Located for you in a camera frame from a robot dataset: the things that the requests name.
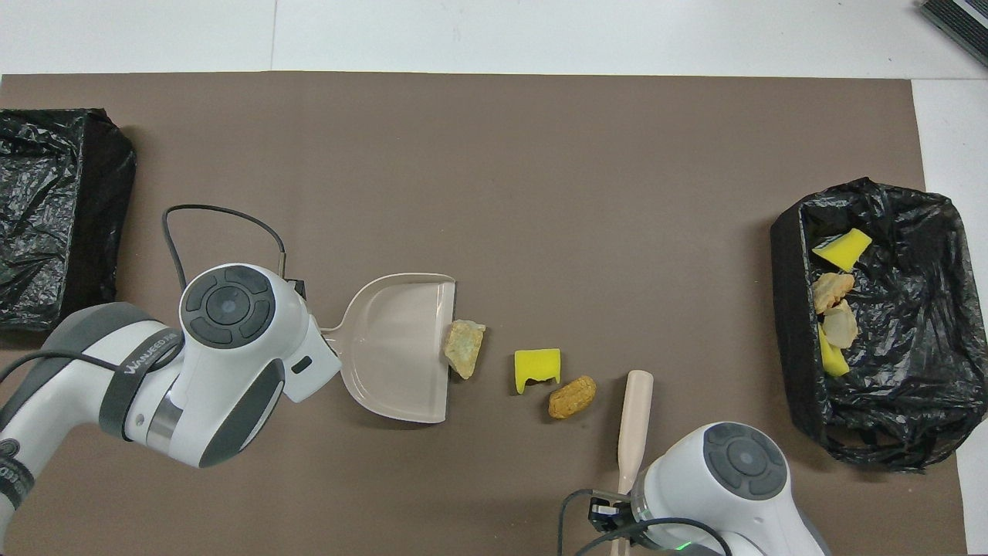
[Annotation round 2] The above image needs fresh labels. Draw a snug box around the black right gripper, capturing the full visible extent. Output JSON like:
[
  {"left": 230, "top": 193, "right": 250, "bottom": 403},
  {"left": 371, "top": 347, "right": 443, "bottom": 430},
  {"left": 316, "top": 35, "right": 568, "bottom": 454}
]
[{"left": 590, "top": 494, "right": 638, "bottom": 535}]

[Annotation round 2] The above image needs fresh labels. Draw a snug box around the beige hand brush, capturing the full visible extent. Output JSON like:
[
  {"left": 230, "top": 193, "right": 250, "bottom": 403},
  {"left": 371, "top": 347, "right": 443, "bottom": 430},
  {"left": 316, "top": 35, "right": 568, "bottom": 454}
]
[{"left": 610, "top": 369, "right": 655, "bottom": 556}]

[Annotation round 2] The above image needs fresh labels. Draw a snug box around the beige plastic dustpan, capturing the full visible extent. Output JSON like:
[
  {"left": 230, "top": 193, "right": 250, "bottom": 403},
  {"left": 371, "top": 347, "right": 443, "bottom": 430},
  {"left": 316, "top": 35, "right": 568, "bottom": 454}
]
[{"left": 319, "top": 272, "right": 458, "bottom": 424}]

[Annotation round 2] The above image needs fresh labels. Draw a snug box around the yellow notched sponge piece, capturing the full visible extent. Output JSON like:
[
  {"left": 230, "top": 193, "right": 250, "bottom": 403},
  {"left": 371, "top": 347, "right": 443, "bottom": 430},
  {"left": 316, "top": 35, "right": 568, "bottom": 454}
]
[{"left": 514, "top": 348, "right": 562, "bottom": 395}]

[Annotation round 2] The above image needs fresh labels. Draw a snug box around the pale greenish bread chunk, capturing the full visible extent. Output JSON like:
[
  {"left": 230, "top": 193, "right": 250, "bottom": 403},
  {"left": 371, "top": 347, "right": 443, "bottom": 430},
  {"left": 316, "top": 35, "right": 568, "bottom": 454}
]
[{"left": 442, "top": 319, "right": 487, "bottom": 381}]

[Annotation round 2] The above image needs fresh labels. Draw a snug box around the green and yellow sponge piece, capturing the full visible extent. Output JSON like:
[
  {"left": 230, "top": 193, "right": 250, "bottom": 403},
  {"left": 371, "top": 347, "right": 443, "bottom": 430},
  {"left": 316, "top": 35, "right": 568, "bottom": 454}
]
[{"left": 817, "top": 324, "right": 851, "bottom": 378}]

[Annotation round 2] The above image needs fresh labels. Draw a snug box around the yellow wedge sponge piece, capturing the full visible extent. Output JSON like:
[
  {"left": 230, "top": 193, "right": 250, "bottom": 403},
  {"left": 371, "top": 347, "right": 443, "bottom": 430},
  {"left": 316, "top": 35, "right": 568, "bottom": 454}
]
[{"left": 811, "top": 228, "right": 873, "bottom": 273}]

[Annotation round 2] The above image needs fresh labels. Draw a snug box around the bin lined with black bag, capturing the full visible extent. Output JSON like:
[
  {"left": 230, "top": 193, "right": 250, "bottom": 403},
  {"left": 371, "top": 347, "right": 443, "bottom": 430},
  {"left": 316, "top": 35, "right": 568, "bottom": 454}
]
[
  {"left": 770, "top": 177, "right": 988, "bottom": 473},
  {"left": 0, "top": 107, "right": 138, "bottom": 334}
]

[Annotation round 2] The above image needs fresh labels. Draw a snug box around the brown table mat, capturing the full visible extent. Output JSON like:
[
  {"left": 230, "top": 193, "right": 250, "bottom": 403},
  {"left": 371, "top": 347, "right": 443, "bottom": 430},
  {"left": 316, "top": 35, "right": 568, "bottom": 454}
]
[{"left": 0, "top": 72, "right": 968, "bottom": 556}]

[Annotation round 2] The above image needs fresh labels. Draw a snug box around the dark ribbed device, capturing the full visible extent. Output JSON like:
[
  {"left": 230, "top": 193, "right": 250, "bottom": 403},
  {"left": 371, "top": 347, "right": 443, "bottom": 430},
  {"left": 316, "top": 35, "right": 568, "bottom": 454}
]
[{"left": 917, "top": 0, "right": 988, "bottom": 69}]

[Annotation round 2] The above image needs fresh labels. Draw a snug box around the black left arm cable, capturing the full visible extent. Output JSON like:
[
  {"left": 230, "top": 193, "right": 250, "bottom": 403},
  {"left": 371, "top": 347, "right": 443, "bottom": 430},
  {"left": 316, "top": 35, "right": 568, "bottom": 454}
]
[{"left": 161, "top": 204, "right": 288, "bottom": 290}]

